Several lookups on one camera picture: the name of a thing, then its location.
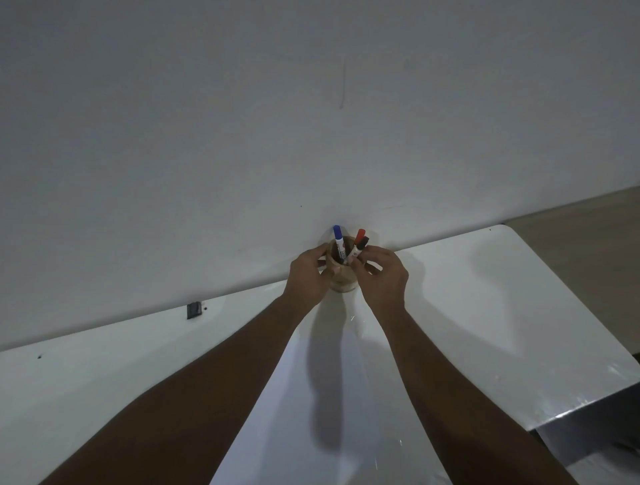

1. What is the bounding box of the person's left hand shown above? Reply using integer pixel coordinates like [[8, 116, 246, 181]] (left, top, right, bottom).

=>
[[279, 243, 341, 313]]

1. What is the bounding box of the person's right hand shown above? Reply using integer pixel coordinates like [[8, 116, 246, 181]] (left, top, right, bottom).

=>
[[352, 244, 411, 320]]

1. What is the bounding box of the round wooden pen holder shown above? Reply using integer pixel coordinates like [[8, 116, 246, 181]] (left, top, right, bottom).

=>
[[319, 239, 362, 294]]

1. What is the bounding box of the black capped white marker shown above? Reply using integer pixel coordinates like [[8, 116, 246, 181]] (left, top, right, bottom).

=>
[[347, 235, 371, 266]]

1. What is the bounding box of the blue capped white marker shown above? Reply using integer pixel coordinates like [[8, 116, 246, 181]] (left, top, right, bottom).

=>
[[333, 225, 349, 264]]

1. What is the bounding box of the white paper sheet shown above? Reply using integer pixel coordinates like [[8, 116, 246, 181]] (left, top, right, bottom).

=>
[[209, 299, 453, 485]]

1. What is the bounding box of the person's left forearm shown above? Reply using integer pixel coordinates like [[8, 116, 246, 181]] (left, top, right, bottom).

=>
[[39, 294, 321, 485]]

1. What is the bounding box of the person's right forearm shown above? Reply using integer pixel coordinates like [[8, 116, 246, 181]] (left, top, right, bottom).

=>
[[377, 307, 581, 485]]

